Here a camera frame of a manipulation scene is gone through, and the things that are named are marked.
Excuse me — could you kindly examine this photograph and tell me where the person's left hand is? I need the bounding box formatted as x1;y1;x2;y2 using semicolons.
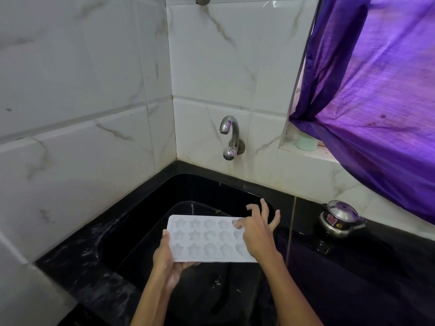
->
152;230;202;293

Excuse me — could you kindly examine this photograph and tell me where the person's right hand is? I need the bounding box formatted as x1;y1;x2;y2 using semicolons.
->
232;198;283;266

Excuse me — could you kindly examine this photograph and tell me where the white star-mould ice tray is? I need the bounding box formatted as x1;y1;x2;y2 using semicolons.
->
166;214;259;264

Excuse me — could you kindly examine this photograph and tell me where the person's left forearm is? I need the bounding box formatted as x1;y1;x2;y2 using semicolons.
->
130;278;177;326

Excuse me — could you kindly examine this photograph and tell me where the person's right forearm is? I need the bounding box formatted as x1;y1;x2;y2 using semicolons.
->
261;254;324;326

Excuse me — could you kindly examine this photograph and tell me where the black stone sink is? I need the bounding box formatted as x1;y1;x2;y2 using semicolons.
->
98;173;297;326

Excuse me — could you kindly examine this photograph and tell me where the small steel pot with lid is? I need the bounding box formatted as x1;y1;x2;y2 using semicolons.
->
318;200;368;239

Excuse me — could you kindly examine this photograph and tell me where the pale green plastic container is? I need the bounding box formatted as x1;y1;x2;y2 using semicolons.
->
296;132;319;152

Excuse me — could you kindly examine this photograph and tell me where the purple curtain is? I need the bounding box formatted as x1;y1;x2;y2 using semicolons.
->
289;0;435;225

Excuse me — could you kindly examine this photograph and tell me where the steel wall tap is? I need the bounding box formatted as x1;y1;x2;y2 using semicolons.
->
219;115;246;161

